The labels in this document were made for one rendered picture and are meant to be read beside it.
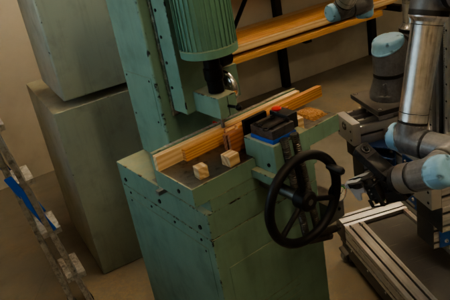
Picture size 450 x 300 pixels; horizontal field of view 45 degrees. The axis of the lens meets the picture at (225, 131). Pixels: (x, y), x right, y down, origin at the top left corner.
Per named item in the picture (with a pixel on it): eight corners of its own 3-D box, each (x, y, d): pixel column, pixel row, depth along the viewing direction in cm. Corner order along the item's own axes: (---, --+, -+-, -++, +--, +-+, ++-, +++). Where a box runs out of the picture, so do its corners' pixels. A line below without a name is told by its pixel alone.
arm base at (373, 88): (397, 85, 216) (396, 61, 212) (418, 96, 202) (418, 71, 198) (362, 94, 213) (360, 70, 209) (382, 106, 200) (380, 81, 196)
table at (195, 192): (214, 221, 145) (210, 201, 142) (156, 185, 168) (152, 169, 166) (363, 136, 176) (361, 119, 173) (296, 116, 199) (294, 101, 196)
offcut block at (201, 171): (194, 176, 157) (192, 165, 155) (203, 172, 158) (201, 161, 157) (200, 180, 154) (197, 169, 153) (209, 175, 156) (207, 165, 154)
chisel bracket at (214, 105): (222, 124, 166) (217, 99, 163) (196, 115, 177) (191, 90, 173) (240, 116, 170) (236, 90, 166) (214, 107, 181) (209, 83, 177)
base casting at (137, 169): (211, 242, 159) (205, 215, 155) (120, 183, 203) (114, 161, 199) (317, 179, 181) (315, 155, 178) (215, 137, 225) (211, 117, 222)
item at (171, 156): (159, 171, 163) (155, 157, 161) (155, 170, 165) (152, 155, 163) (301, 103, 194) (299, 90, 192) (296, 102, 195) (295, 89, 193)
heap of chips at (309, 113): (314, 121, 178) (313, 116, 177) (292, 114, 186) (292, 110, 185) (328, 113, 181) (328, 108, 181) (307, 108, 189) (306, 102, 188)
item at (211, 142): (187, 161, 166) (184, 150, 165) (183, 160, 168) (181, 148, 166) (322, 96, 197) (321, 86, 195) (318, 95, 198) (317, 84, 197)
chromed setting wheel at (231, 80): (236, 108, 184) (230, 73, 179) (214, 102, 193) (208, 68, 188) (243, 105, 185) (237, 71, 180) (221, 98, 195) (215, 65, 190)
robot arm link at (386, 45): (365, 72, 206) (363, 37, 201) (392, 62, 212) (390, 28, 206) (388, 79, 196) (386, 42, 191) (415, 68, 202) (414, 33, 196)
